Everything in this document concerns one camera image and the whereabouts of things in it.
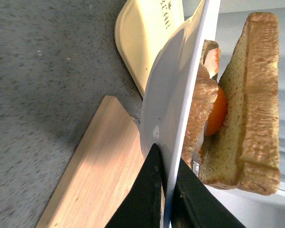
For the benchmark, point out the wooden cutting board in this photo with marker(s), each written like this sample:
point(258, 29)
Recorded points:
point(100, 174)

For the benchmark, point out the white oval plate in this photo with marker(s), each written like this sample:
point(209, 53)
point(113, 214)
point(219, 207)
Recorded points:
point(168, 94)

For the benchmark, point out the fried egg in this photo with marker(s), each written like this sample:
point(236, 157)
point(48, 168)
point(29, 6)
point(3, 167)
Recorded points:
point(219, 110)

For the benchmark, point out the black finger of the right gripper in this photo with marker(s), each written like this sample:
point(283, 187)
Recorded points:
point(195, 207)
point(142, 206)

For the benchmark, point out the yellow bear tray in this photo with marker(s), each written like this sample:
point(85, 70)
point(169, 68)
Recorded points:
point(141, 30)

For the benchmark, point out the toasted bread slice top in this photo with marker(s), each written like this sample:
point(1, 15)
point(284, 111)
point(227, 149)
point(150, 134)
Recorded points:
point(244, 152)

